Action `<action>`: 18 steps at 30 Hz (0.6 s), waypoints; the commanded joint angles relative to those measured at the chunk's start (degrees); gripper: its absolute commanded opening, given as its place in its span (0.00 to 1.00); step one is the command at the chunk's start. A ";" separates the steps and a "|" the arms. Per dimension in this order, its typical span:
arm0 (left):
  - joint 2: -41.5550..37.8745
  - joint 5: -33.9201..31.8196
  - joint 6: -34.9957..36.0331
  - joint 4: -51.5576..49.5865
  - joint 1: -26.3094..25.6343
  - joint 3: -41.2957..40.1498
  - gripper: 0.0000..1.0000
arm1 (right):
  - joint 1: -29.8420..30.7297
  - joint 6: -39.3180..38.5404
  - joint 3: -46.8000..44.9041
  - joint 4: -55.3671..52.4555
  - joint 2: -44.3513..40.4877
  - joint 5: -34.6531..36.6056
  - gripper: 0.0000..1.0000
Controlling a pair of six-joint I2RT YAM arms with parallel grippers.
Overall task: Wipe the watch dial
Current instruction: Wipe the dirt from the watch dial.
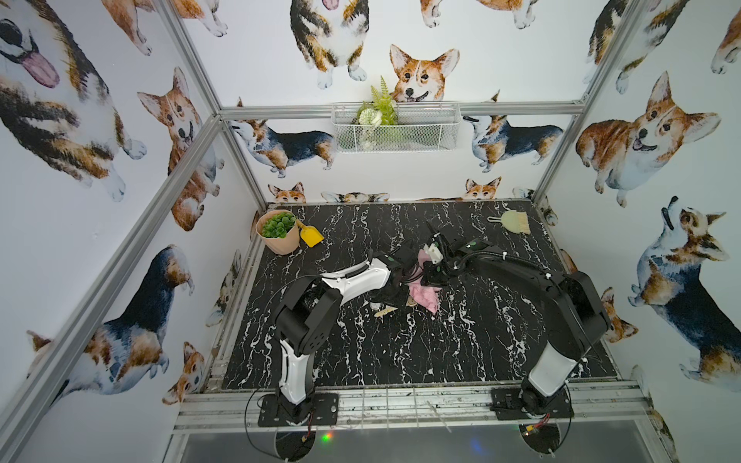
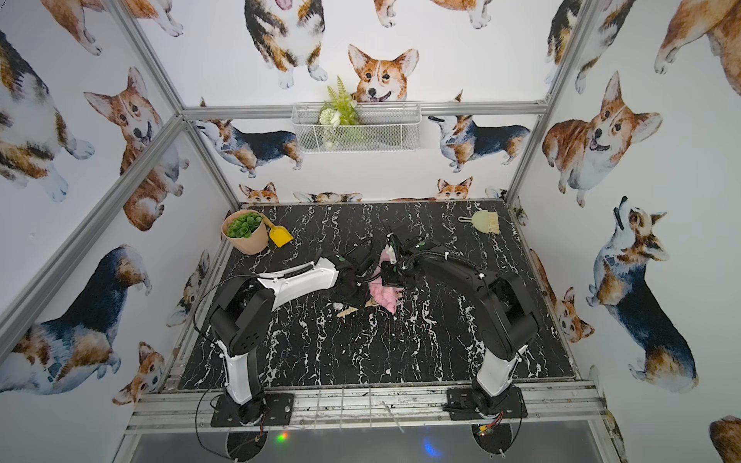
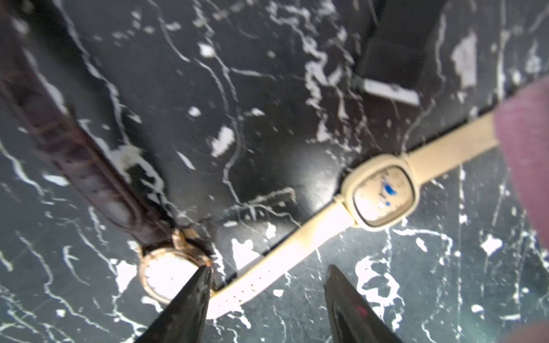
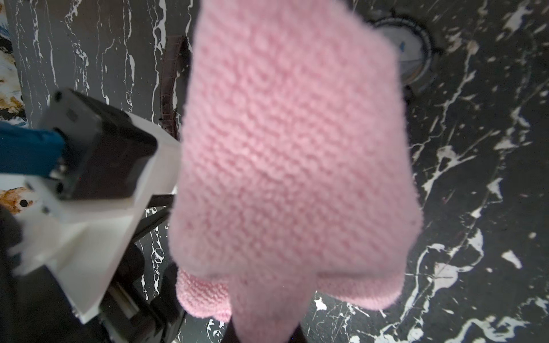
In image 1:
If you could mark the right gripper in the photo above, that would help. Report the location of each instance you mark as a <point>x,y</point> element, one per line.
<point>428,278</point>

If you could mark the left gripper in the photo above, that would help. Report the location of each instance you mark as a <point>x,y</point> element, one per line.
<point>398,284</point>

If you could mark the pink cloth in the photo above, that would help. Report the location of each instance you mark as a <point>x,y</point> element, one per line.
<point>420,295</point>

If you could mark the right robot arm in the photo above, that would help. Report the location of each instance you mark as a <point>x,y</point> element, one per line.
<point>573,314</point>

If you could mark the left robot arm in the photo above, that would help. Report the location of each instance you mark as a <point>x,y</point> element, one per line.
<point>310,308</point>

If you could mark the beige hand brush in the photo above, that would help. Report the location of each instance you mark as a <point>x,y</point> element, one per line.
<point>513,221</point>

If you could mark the yellow toy shovel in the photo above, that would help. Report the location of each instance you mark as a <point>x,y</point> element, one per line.
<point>310,235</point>

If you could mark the terracotta pot green plant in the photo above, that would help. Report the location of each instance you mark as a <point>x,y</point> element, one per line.
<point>279,231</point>

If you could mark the green fern white flower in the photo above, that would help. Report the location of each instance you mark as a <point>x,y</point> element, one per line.
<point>376,118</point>

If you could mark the white wire wall basket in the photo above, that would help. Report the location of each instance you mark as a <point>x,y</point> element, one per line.
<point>423,127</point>

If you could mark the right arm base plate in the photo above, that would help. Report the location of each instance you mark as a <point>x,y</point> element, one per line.
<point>514,404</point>

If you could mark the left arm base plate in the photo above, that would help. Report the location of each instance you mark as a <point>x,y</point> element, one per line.
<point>298,411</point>

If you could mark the aluminium front rail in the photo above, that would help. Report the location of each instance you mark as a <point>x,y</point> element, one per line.
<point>417,407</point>

